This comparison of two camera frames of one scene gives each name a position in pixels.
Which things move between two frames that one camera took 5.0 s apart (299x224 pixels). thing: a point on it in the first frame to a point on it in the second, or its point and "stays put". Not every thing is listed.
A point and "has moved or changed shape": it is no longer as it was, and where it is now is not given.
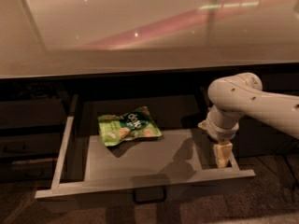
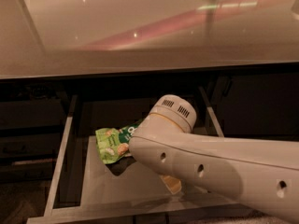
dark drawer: [33, 170] stays put
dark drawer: [119, 150] has moved or changed shape
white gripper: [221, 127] to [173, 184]
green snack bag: [134, 124] to [112, 144]
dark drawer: [30, 145] stays put
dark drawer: [31, 113] stays put
